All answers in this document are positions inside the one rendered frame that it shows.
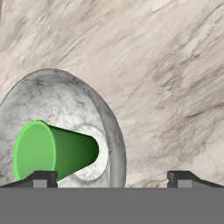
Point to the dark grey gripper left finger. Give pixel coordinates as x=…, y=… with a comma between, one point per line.
x=43, y=176

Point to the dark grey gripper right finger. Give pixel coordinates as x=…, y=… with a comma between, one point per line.
x=180, y=176

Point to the green cup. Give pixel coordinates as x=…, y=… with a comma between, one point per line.
x=40, y=150

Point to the white marble bowl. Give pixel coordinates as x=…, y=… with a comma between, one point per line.
x=67, y=102

